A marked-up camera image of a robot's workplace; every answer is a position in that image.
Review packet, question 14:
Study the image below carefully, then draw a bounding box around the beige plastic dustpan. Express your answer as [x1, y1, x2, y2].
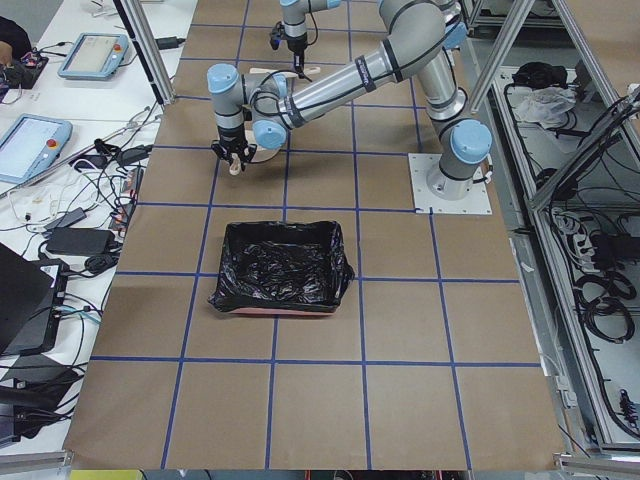
[229, 129, 280, 176]

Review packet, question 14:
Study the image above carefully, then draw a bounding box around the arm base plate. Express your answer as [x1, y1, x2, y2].
[408, 153, 492, 215]

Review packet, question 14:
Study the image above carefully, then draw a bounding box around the beige hand brush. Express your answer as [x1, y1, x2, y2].
[249, 66, 321, 78]

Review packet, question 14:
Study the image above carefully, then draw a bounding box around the near teach pendant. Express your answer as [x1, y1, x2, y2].
[1, 114, 73, 184]

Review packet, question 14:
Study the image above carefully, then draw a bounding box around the aluminium frame post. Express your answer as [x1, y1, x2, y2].
[113, 0, 175, 106]

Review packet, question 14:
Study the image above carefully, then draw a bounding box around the bin with black bag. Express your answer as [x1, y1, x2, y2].
[208, 221, 355, 315]

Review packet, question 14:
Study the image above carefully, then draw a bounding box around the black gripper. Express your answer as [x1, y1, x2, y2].
[269, 22, 309, 75]
[211, 140, 250, 163]

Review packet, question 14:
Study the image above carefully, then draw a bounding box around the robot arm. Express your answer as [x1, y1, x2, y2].
[207, 1, 492, 201]
[269, 0, 342, 78]

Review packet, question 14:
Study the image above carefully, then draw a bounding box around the black laptop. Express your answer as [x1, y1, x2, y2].
[1, 245, 70, 357]

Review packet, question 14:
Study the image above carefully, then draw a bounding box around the far teach pendant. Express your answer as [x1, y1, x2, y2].
[58, 33, 129, 80]

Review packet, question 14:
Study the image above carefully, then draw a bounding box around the teach pendant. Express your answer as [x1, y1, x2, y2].
[58, 33, 129, 80]
[1, 114, 73, 184]

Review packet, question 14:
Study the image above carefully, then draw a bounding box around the black power adapter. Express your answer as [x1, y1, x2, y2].
[155, 36, 186, 50]

